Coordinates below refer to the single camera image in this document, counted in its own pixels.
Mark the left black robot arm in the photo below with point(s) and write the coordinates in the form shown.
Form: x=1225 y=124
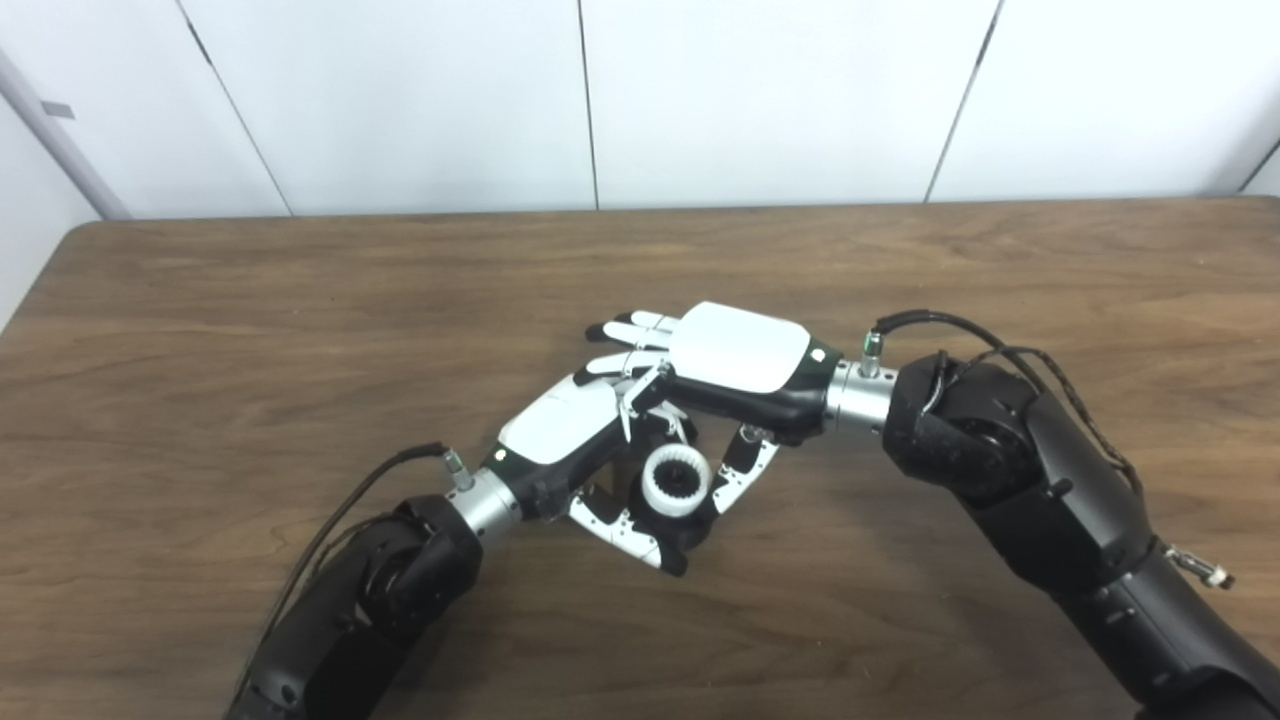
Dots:
x=400 y=570

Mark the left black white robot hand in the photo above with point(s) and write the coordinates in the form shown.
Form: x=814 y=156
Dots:
x=565 y=425

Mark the round black plastic part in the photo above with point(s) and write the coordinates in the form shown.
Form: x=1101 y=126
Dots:
x=692 y=528

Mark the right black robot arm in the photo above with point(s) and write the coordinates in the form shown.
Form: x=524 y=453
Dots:
x=1000 y=450

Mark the small gray wall tag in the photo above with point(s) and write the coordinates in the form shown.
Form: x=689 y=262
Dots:
x=57 y=109

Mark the gray wall corner post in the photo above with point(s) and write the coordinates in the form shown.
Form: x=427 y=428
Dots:
x=65 y=140

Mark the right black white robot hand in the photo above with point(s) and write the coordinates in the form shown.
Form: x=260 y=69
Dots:
x=740 y=345

